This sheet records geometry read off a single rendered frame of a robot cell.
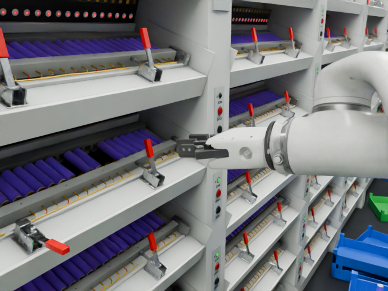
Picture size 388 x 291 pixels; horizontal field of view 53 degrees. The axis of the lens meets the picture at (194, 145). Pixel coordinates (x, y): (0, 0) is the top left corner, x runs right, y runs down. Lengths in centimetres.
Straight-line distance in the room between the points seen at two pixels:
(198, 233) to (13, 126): 56
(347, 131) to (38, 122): 40
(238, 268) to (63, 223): 71
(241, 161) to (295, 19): 97
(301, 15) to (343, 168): 100
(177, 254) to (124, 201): 26
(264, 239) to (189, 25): 80
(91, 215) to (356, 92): 43
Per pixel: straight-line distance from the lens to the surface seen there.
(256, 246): 134
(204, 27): 83
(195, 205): 93
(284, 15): 150
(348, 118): 54
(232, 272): 121
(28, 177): 69
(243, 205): 114
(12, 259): 59
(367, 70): 49
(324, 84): 56
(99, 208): 68
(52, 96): 57
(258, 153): 57
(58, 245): 55
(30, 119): 54
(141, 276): 84
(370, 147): 52
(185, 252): 92
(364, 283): 147
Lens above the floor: 125
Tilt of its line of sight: 17 degrees down
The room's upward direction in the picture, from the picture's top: straight up
